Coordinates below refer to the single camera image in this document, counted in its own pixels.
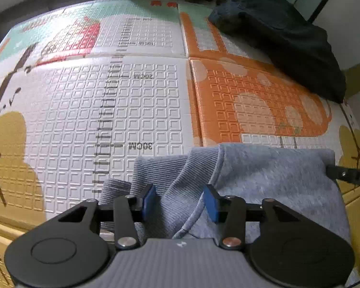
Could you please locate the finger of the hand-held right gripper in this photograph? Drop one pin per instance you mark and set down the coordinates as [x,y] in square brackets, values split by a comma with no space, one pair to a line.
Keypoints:
[348,175]

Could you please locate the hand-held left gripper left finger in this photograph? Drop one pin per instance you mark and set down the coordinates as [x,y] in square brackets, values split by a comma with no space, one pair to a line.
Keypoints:
[149,201]

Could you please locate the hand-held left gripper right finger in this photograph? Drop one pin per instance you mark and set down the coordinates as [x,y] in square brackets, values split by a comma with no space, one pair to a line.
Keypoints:
[211,204]

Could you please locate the grey sweatshirt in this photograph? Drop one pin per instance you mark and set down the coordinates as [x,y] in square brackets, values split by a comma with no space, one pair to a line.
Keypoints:
[273,171]

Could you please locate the printed foam play mat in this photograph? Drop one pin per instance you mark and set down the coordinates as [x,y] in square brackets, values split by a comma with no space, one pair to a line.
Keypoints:
[138,96]

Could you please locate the dark jeans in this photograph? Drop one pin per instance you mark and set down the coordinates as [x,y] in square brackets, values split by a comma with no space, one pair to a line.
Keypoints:
[288,39]

